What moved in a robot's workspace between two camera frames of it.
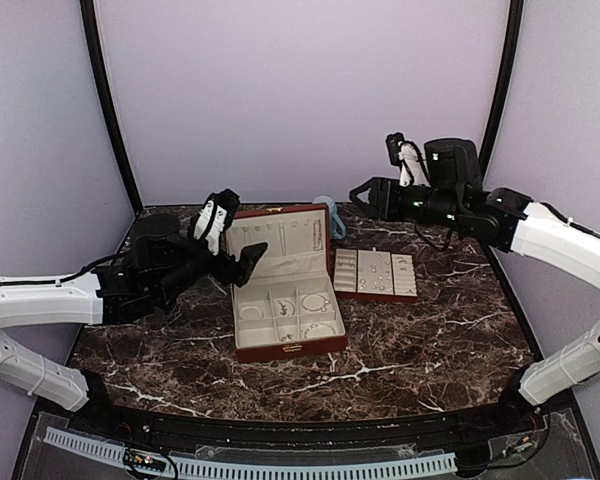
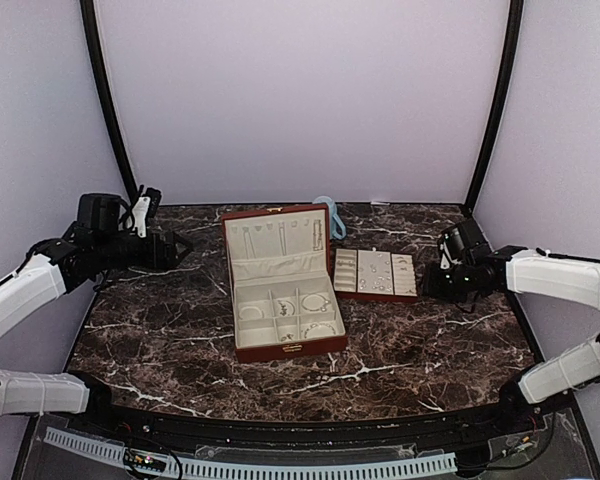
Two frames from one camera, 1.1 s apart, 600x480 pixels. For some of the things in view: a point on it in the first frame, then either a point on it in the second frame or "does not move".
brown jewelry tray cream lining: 373,275 does not move
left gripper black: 243,267 → 154,261
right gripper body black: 393,209 → 454,287
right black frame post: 511,46 does not move
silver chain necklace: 317,236 does not move
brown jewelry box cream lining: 290,306 does not move
